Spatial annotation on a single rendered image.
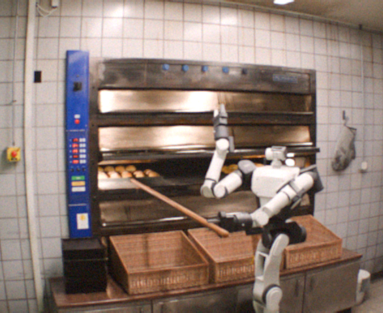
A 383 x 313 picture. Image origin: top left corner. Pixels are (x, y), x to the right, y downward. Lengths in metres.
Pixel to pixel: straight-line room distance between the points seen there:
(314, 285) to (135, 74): 2.07
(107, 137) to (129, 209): 0.53
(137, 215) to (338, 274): 1.65
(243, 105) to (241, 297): 1.44
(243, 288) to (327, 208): 1.35
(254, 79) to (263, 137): 0.46
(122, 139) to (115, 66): 0.51
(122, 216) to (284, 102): 1.59
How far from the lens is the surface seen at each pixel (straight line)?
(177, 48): 3.37
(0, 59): 3.12
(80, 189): 3.15
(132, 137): 3.23
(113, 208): 3.27
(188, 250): 3.31
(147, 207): 3.33
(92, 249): 2.86
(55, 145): 3.12
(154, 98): 3.29
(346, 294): 3.87
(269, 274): 2.79
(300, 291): 3.50
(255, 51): 3.67
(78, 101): 3.11
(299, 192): 2.39
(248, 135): 3.60
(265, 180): 2.64
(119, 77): 3.23
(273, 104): 3.72
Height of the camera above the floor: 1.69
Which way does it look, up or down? 5 degrees down
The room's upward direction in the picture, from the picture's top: straight up
